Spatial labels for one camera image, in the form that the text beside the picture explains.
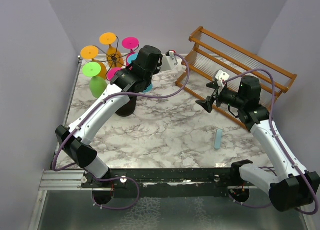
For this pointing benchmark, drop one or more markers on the wooden dish rack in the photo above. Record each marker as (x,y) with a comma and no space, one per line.
(212,52)

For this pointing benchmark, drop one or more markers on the metal wine glass rack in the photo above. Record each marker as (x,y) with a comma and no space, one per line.
(128,108)

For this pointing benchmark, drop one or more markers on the orange plastic wine glass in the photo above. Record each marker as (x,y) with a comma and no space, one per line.
(113,55)

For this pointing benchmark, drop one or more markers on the pink wine glass front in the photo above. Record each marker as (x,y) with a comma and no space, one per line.
(131,43)

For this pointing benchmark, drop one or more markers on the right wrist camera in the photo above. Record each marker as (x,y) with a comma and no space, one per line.
(220,77)

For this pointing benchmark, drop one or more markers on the yellow plastic wine glass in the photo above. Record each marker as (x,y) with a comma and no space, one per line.
(90,52)

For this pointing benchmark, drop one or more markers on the light blue flat stick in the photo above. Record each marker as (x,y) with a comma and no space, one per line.
(218,139)

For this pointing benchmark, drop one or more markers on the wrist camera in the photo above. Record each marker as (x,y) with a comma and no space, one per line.
(220,77)
(169,61)

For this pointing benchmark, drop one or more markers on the green plastic wine glass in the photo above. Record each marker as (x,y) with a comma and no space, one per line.
(97,83)

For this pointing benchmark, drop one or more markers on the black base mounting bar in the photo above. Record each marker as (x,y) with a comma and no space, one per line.
(167,182)

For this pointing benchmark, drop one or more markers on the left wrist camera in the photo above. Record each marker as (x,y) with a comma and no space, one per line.
(169,61)

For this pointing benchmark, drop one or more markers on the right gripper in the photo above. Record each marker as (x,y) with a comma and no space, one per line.
(208,103)

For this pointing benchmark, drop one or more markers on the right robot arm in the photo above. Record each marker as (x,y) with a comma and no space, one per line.
(293,185)

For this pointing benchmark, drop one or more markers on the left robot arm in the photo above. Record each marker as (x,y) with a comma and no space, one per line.
(130,81)

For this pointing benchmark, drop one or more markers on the blue plastic wine glass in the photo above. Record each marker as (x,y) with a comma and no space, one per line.
(144,65)

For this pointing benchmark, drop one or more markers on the pink wine glass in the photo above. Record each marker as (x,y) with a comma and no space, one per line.
(111,72)
(131,43)

